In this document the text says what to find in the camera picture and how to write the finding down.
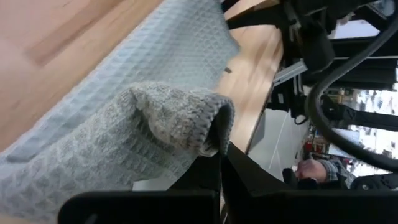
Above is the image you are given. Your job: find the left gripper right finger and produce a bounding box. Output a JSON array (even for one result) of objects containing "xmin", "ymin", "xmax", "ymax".
[{"xmin": 220, "ymin": 141, "xmax": 398, "ymax": 224}]

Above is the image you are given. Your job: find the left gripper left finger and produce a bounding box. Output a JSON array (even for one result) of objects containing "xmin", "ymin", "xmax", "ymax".
[{"xmin": 57, "ymin": 151, "xmax": 222, "ymax": 224}]

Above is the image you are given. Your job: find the light blue waffle towel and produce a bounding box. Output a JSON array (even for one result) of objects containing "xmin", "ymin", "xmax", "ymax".
[{"xmin": 0, "ymin": 0, "xmax": 241, "ymax": 223}]

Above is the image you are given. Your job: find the person's hand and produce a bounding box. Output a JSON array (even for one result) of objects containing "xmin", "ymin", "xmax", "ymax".
[{"xmin": 294, "ymin": 157, "xmax": 328, "ymax": 184}]

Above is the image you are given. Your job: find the person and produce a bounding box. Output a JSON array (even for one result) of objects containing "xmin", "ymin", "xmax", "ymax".
[{"xmin": 317, "ymin": 157, "xmax": 357, "ymax": 189}]

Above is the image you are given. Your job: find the black left camera cable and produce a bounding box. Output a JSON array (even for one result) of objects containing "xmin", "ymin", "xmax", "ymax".
[{"xmin": 304, "ymin": 12, "xmax": 398, "ymax": 174}]

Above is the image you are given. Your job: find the silver metal bracket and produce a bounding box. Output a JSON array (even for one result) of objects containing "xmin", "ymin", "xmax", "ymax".
[{"xmin": 272, "ymin": 60, "xmax": 309, "ymax": 87}]

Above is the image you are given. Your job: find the black aluminium table frame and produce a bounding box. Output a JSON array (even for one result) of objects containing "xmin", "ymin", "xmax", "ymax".
[{"xmin": 221, "ymin": 0, "xmax": 398, "ymax": 93}]

